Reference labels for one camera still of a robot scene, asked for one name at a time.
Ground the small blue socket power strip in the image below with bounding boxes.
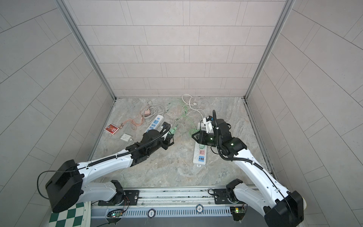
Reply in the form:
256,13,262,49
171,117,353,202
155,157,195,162
146,114,164,132

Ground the pink charger with cable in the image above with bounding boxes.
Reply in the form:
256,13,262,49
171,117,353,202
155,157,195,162
119,101,152,130

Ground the white charger with cable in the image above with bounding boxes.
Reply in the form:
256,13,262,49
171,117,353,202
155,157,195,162
120,133,132,141

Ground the long colourful socket power strip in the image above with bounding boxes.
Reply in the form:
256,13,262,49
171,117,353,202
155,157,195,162
192,122,208,167

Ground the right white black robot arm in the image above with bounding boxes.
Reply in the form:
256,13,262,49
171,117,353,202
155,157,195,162
192,112,306,227

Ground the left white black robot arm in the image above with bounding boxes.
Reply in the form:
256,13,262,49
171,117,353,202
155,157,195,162
45,122,174,213

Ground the red card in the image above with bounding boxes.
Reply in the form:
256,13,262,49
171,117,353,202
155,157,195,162
104,124,120,135

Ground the right circuit board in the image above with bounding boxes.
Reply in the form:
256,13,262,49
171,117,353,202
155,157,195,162
230,207,246,221

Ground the circuit board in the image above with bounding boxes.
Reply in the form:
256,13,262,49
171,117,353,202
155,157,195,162
107,209,124,218
230,207,246,221

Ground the left circuit board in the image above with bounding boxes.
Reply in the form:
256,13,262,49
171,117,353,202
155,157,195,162
107,209,124,218

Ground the green white checkerboard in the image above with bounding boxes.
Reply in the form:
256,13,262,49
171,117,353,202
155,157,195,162
48,202,91,227

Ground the white power strip cord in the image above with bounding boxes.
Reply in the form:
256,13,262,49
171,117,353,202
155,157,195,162
181,93,206,121

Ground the green cable bundle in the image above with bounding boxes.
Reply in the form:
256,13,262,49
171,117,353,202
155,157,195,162
167,97,202,137

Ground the aluminium rail frame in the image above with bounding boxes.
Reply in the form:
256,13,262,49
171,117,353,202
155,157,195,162
91,187,253,223

